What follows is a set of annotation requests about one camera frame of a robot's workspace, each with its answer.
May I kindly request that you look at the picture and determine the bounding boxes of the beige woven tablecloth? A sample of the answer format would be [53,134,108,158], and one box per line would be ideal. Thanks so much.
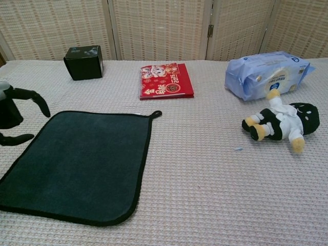
[0,59,328,246]

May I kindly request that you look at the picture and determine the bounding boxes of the woven folding screen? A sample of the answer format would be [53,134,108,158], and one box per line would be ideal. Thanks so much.
[0,0,328,62]

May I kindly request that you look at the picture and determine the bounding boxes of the black cardboard box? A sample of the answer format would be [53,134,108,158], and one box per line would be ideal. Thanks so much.
[63,45,104,81]

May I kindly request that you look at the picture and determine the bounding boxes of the red spiral calendar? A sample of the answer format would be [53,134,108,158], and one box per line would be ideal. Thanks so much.
[139,63,195,100]

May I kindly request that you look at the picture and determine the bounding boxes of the grey yellow towel black trim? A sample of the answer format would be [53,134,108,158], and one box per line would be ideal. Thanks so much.
[0,110,162,228]

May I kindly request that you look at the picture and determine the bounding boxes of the black white plush doll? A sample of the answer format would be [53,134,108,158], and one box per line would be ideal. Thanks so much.
[241,89,321,154]

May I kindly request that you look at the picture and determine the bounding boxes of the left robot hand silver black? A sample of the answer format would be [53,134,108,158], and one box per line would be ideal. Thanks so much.
[0,80,51,147]

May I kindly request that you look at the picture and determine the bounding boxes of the blue tissue pack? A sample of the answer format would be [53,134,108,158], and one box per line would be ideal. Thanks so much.
[224,50,316,101]

